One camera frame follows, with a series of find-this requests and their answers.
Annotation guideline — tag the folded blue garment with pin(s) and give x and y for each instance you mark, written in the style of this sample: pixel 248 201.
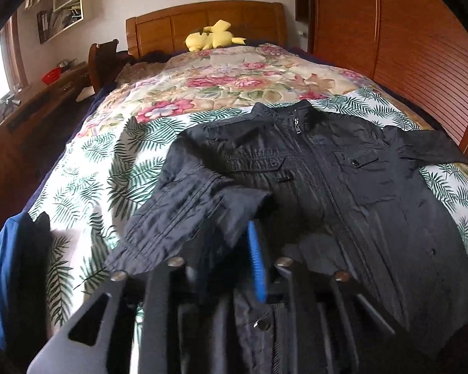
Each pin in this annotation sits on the folded blue garment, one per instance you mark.
pixel 24 249

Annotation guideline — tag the window with wooden frame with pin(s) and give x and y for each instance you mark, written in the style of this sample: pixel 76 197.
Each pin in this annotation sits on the window with wooden frame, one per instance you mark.
pixel 12 73

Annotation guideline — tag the wooden headboard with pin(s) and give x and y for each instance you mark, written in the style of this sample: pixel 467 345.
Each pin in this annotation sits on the wooden headboard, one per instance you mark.
pixel 166 29

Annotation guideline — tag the long wooden desk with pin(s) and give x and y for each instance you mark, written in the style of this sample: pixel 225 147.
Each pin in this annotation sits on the long wooden desk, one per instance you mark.
pixel 32 138

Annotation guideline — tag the dark wooden chair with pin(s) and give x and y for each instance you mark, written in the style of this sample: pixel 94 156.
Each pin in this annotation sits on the dark wooden chair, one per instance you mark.
pixel 106 62

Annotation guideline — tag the floral quilt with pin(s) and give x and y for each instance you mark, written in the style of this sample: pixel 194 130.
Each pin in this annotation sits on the floral quilt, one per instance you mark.
pixel 208 80

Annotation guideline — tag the red bowl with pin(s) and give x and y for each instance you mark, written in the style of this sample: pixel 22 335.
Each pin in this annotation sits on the red bowl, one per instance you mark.
pixel 52 76

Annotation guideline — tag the wooden louvred wardrobe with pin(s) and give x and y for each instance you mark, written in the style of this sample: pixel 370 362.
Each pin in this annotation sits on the wooden louvred wardrobe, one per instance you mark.
pixel 416 48

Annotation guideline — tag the white wall shelf unit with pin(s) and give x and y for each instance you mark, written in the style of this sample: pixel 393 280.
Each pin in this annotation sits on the white wall shelf unit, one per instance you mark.
pixel 54 17

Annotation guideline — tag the palm leaf print bedsheet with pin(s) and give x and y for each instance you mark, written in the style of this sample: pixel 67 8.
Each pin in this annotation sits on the palm leaf print bedsheet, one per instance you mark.
pixel 110 169

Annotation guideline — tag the black zip jacket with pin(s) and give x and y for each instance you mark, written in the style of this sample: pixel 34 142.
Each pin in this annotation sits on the black zip jacket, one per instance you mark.
pixel 332 190

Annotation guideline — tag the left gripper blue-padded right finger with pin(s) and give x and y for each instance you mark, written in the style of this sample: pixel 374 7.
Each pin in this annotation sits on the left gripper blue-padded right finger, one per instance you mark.
pixel 328 323

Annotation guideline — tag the yellow plush toy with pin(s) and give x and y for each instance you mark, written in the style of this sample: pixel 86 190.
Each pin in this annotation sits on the yellow plush toy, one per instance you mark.
pixel 211 37

